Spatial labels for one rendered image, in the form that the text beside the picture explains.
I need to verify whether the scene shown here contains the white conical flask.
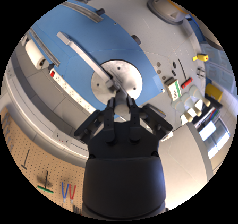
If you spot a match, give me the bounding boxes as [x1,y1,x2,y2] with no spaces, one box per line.
[181,93,203,117]
[171,99,194,123]
[189,84,211,107]

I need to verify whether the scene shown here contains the black T-handle tool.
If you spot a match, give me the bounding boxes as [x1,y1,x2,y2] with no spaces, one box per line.
[21,149,30,170]

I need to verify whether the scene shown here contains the white box with green stripe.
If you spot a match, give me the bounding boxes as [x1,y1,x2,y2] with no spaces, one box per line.
[164,76,182,101]

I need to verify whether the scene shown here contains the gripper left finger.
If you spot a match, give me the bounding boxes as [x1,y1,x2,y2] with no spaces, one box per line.
[73,97,117,147]

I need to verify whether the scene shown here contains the white power strip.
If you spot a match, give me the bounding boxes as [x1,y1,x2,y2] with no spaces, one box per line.
[48,68,97,115]

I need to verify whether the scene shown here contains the clear round dish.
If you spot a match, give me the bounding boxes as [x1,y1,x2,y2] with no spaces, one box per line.
[196,66,207,79]

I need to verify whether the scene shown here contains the blue shaker body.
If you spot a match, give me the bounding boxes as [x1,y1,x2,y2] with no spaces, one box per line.
[30,0,166,120]

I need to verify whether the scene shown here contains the white wall socket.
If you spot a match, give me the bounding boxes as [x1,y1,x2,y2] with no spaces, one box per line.
[52,132,73,148]

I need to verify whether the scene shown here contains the tan pegboard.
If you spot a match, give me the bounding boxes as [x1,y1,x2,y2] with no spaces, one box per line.
[0,106,87,216]

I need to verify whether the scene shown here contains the yellow device with red button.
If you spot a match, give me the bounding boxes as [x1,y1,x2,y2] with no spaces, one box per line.
[192,54,209,62]

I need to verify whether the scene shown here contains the grey round base plate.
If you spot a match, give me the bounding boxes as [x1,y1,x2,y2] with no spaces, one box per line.
[147,0,187,26]

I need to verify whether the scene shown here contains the silver connecting rod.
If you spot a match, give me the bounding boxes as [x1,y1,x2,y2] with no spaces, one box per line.
[56,31,120,89]

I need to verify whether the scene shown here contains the green-handled T tool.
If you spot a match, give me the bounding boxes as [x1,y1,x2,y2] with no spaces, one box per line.
[36,170,55,194]

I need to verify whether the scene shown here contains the red-handled pliers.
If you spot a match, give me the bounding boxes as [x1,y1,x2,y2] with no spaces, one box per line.
[68,184,77,204]

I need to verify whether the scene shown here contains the grey rail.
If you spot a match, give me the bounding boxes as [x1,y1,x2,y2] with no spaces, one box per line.
[29,27,61,68]
[63,1,104,24]

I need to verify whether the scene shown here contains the black rack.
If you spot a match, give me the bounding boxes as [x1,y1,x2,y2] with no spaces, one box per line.
[193,95,224,125]

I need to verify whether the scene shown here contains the grey crankpin block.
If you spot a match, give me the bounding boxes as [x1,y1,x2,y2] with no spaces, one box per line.
[114,90,131,106]

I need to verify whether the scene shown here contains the white paper towel roll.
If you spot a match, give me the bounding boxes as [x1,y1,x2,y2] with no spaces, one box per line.
[24,39,47,70]

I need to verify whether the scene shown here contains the yellow box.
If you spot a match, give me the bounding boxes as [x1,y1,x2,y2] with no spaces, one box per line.
[205,83,223,104]

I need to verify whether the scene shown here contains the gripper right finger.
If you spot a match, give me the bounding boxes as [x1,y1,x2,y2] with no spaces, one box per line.
[126,96,174,145]

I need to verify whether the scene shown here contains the blue wall board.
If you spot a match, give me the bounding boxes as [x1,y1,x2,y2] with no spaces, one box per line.
[199,41,234,88]

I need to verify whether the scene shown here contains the silver crank disc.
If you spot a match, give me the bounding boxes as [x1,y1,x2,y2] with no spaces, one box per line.
[90,58,143,106]

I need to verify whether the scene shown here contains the blue-handled pliers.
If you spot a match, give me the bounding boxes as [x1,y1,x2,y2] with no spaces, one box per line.
[61,182,70,204]

